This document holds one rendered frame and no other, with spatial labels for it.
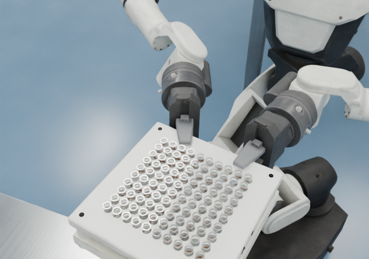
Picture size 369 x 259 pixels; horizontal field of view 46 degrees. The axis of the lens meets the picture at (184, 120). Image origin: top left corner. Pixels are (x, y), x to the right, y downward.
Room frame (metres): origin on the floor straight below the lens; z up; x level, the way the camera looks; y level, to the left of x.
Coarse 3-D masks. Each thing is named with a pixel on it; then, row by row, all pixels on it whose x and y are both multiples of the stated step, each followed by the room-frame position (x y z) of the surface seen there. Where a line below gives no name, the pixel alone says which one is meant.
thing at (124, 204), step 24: (168, 168) 0.46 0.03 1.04; (192, 168) 0.46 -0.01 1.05; (216, 168) 0.46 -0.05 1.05; (144, 192) 0.42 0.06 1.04; (168, 192) 0.41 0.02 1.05; (216, 192) 0.41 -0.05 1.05; (144, 216) 0.37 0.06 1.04; (168, 216) 0.37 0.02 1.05; (192, 216) 0.37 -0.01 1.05; (216, 216) 0.37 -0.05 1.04; (192, 240) 0.34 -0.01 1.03
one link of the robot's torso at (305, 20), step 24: (264, 0) 0.94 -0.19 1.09; (288, 0) 0.90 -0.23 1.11; (312, 0) 0.87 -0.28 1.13; (336, 0) 0.85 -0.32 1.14; (360, 0) 0.84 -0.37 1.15; (288, 24) 0.91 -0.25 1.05; (312, 24) 0.88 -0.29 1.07; (336, 24) 0.85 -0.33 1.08; (288, 48) 0.91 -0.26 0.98; (312, 48) 0.87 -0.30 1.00; (336, 48) 0.87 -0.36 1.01
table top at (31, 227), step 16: (0, 208) 0.52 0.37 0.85; (16, 208) 0.52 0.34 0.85; (32, 208) 0.52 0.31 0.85; (0, 224) 0.49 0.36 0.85; (16, 224) 0.49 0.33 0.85; (32, 224) 0.49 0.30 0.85; (48, 224) 0.49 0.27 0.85; (64, 224) 0.49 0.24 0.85; (0, 240) 0.45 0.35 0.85; (16, 240) 0.45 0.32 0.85; (32, 240) 0.45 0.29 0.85; (48, 240) 0.45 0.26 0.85; (64, 240) 0.45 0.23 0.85; (0, 256) 0.42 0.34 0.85; (16, 256) 0.42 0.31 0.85; (32, 256) 0.42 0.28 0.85; (48, 256) 0.42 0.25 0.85; (64, 256) 0.42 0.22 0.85; (80, 256) 0.42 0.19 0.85; (96, 256) 0.42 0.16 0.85
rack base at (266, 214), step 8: (272, 200) 0.44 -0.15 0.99; (272, 208) 0.44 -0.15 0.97; (264, 216) 0.41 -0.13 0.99; (256, 232) 0.38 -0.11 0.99; (80, 240) 0.36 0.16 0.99; (88, 240) 0.36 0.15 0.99; (96, 240) 0.36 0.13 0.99; (88, 248) 0.36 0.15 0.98; (96, 248) 0.35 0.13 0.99; (104, 248) 0.35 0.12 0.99; (248, 248) 0.35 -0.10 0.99; (104, 256) 0.34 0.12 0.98; (112, 256) 0.34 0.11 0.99; (120, 256) 0.34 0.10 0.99
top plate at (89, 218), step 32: (160, 128) 0.56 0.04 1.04; (128, 160) 0.49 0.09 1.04; (224, 160) 0.49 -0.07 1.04; (96, 192) 0.42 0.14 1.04; (192, 192) 0.42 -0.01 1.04; (256, 192) 0.42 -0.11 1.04; (96, 224) 0.36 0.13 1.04; (128, 224) 0.36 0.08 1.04; (256, 224) 0.37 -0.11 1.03; (128, 256) 0.31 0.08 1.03; (160, 256) 0.31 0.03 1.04; (192, 256) 0.31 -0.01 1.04; (224, 256) 0.31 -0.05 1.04
